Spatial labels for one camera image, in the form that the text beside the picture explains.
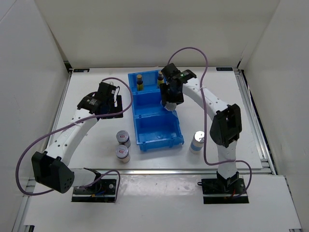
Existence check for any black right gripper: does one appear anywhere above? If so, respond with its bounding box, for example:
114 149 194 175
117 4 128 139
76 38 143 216
159 83 184 107

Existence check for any yellow label bottle gold cap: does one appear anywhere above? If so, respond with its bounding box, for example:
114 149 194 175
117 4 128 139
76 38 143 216
157 71 165 88

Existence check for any blue label shaker silver lid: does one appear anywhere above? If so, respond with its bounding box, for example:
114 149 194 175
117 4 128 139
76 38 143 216
164 101 177 111

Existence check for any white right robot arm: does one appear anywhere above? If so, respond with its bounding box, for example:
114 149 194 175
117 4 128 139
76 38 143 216
160 63 242 193

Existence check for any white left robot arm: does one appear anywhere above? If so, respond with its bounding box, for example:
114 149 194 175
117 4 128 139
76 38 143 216
31 82 123 193

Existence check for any red label spice jar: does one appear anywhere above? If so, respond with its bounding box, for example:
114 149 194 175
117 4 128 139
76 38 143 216
116 130 131 147
115 145 130 163

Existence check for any blue bin near compartment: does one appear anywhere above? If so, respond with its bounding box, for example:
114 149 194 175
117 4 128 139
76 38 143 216
133 111 184 152

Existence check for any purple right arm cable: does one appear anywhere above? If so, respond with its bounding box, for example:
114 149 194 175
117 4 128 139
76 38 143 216
168 47 253 199

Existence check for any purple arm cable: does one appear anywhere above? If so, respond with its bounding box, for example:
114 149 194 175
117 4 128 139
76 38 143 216
168 47 253 199
15 77 133 203

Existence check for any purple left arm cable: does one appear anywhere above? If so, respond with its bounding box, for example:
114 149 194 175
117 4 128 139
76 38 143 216
15 77 133 203

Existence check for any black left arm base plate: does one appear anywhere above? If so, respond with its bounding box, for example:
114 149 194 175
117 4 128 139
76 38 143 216
71 175 118 203

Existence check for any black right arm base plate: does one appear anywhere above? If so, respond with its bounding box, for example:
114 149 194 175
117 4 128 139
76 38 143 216
197 178 249 204

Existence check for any aluminium table frame rail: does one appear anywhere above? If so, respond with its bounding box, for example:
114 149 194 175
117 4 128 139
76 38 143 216
23 68 302 232

